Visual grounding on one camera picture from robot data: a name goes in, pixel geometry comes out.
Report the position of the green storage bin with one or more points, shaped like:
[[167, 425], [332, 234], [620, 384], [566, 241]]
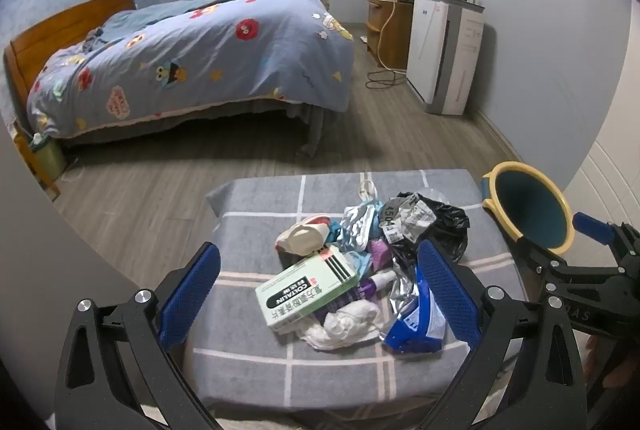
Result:
[[47, 159]]

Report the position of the wooden chair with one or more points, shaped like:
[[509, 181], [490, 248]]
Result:
[[37, 182]]

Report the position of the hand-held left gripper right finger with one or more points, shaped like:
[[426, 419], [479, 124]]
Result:
[[445, 290]]

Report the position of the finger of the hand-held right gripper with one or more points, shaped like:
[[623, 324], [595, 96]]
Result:
[[592, 224], [532, 252]]

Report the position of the green white medicine box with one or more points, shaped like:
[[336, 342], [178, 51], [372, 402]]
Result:
[[305, 290]]

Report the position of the grey checked mat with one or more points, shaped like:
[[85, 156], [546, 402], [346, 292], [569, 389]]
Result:
[[300, 385]]

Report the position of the purple foil packet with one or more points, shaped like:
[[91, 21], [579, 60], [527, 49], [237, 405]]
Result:
[[379, 252]]

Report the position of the black plastic bag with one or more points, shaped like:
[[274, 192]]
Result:
[[450, 230]]

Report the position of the silver foil packet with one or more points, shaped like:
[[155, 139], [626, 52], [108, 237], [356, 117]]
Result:
[[402, 297]]

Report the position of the white air purifier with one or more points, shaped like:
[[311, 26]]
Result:
[[435, 54]]

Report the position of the blue white plastic wrapper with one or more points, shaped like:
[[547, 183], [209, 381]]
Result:
[[415, 330]]

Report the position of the wooden bed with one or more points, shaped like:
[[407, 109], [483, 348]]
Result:
[[65, 22]]

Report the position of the yellow blue trash bin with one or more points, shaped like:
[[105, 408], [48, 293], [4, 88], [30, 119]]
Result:
[[530, 205]]

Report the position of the white tissue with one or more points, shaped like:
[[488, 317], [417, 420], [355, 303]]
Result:
[[345, 322]]

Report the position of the wooden television cabinet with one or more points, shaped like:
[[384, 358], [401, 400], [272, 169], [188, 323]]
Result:
[[395, 34]]

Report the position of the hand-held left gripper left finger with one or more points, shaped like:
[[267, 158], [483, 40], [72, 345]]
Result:
[[192, 290]]

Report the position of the person's right hand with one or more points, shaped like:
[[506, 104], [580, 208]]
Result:
[[612, 375]]

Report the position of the printed paper label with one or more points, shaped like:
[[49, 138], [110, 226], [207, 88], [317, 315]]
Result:
[[400, 222]]

